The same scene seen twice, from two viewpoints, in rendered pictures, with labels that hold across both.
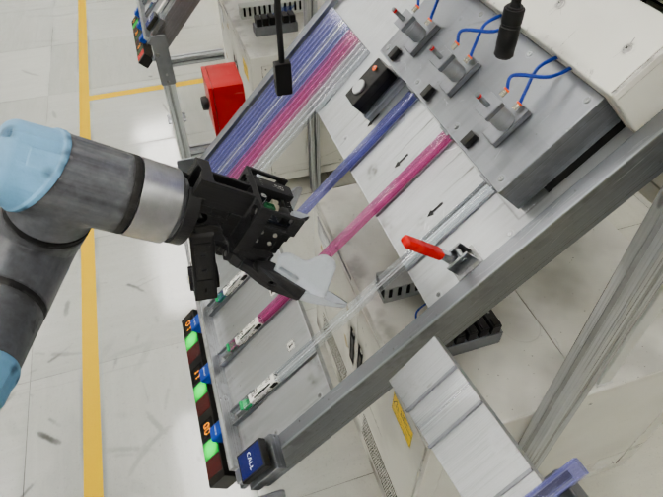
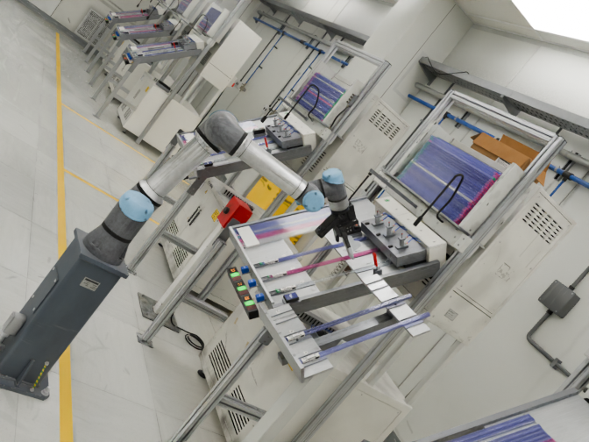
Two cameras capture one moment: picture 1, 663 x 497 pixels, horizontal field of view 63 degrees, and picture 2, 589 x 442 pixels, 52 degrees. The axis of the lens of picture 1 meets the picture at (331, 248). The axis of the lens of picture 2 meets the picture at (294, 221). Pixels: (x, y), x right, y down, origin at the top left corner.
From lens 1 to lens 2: 1.97 m
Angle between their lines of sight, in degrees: 40
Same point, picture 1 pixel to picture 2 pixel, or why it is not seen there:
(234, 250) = (344, 225)
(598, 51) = (428, 240)
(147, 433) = (95, 343)
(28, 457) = not seen: hidden behind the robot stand
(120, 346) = not seen: hidden behind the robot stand
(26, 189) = (337, 181)
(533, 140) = (408, 251)
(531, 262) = (394, 281)
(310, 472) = (181, 412)
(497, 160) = (398, 252)
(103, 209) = (341, 195)
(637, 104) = (432, 253)
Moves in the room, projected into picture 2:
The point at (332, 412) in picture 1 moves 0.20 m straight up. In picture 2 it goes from (321, 297) to (354, 257)
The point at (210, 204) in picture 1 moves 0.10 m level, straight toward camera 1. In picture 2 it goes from (349, 211) to (359, 222)
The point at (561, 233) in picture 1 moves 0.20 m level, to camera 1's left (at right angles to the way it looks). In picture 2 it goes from (405, 277) to (367, 248)
